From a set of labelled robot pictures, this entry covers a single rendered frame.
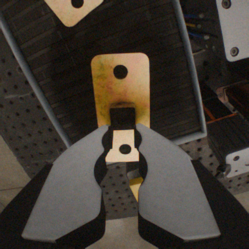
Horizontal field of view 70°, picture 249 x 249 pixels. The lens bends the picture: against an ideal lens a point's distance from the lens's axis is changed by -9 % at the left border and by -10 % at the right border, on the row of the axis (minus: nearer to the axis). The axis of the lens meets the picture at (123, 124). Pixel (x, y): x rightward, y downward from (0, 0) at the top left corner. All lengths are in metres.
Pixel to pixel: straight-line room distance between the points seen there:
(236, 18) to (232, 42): 0.03
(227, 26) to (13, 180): 2.24
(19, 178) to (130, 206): 1.44
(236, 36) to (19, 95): 0.69
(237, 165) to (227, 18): 0.28
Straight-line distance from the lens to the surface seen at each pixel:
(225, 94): 0.74
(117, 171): 0.87
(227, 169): 0.40
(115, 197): 1.00
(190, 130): 0.20
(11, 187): 2.42
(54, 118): 0.19
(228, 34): 0.24
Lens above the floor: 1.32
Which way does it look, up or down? 60 degrees down
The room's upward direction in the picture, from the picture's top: 179 degrees counter-clockwise
